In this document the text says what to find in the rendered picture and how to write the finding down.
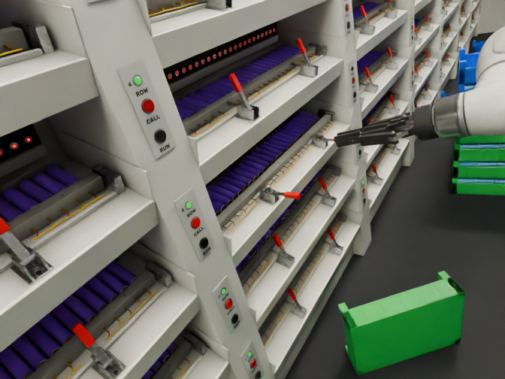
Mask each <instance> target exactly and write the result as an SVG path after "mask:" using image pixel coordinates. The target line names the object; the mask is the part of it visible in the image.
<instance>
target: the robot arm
mask: <svg viewBox="0 0 505 379"><path fill-rule="evenodd" d="M412 135H416V136H417V137H418V139H419V140H422V141H424V140H428V139H433V138H440V139H442V140H449V139H454V138H463V137H465V138H466V137H469V136H474V135H484V136H496V135H505V26H504V27H503V28H501V29H499V30H497V31H496V32H495V33H494V34H492V35H491V36H490V37H489V38H488V40H487V41H486V42H485V43H484V45H483V47H482V49H481V51H480V53H479V58H478V61H477V65H476V86H475V87H474V89H472V90H470V91H467V92H460V93H459V94H455V95H452V96H446V97H442V98H439V99H437V100H436V101H435V103H432V104H428V105H423V106H418V107H417V108H415V110H414V112H413V115H410V112H409V111H408V112H406V113H403V114H400V115H397V116H394V117H389V118H386V119H384V120H379V121H376V122H373V123H369V124H368V126H365V127H364V128H359V129H353V130H349V131H345V132H338V133H337V135H336V136H334V140H335V142H336V145H337V147H343V146H347V145H351V144H359V143H360V144H361V146H370V145H378V144H398V143H399V140H398V139H399V138H408V137H410V136H412Z"/></svg>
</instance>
